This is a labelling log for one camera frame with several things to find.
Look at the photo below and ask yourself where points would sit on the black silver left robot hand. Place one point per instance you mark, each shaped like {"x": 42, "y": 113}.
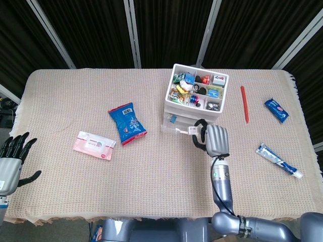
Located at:
{"x": 8, "y": 170}

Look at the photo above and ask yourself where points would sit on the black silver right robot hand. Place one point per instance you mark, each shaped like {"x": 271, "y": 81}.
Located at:
{"x": 218, "y": 141}

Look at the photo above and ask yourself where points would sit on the clear drawer with blue item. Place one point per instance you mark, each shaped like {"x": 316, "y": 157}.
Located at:
{"x": 176, "y": 126}

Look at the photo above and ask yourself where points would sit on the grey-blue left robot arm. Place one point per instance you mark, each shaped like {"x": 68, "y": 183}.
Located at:
{"x": 2, "y": 206}

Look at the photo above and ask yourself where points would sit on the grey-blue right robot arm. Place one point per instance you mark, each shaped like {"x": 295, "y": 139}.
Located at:
{"x": 224, "y": 186}

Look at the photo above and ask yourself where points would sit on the white box with blue print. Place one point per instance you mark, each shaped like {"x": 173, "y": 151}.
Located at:
{"x": 218, "y": 80}

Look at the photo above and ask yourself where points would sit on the black small parts pile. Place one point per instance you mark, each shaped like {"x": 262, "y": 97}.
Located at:
{"x": 213, "y": 106}

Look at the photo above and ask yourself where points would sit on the small black piece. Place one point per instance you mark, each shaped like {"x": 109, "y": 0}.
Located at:
{"x": 198, "y": 105}

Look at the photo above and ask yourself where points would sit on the orange-red pen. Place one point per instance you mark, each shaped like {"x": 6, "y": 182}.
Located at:
{"x": 244, "y": 104}

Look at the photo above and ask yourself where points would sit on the colourful stacked metal discs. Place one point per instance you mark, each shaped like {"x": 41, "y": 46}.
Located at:
{"x": 194, "y": 99}

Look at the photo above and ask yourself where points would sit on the green blue flat packet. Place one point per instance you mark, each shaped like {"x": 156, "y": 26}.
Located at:
{"x": 215, "y": 92}

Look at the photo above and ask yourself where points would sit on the small blue item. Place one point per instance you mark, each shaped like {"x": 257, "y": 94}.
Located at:
{"x": 173, "y": 118}

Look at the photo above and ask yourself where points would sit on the black round disc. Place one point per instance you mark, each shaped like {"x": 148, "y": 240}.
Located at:
{"x": 202, "y": 90}

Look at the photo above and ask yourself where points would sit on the white blue toothpaste tube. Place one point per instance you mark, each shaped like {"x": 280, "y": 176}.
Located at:
{"x": 275, "y": 158}

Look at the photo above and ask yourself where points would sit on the shiny colourful candy packet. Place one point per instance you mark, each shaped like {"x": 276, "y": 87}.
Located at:
{"x": 176, "y": 97}

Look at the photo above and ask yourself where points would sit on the orange-red packet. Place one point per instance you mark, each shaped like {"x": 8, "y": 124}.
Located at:
{"x": 207, "y": 79}

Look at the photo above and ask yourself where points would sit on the white crumpled bag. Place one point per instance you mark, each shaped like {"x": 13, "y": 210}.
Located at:
{"x": 186, "y": 85}

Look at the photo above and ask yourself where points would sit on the yellow packet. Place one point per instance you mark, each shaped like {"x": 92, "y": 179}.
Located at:
{"x": 179, "y": 88}

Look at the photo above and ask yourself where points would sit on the black oval object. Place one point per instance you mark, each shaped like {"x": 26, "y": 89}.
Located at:
{"x": 199, "y": 79}

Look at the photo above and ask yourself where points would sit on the blue cookie pack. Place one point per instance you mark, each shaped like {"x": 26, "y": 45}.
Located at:
{"x": 276, "y": 110}

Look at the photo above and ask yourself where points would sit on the pink wet wipes pack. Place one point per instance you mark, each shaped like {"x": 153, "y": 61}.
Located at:
{"x": 94, "y": 146}

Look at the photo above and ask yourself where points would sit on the blue snack bag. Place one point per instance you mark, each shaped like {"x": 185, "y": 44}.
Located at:
{"x": 127, "y": 123}

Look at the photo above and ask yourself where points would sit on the beige woven tablecloth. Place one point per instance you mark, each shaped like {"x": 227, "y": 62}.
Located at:
{"x": 101, "y": 181}

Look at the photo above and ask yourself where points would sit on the grey-blue robot torso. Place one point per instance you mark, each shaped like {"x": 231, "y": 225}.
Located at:
{"x": 156, "y": 230}

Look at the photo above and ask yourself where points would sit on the white drawer organizer box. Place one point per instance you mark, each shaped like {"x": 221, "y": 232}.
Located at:
{"x": 169, "y": 99}

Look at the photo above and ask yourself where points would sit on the grey metal frame post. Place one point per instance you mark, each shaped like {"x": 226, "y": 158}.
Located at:
{"x": 50, "y": 32}
{"x": 297, "y": 37}
{"x": 132, "y": 32}
{"x": 8, "y": 93}
{"x": 208, "y": 32}

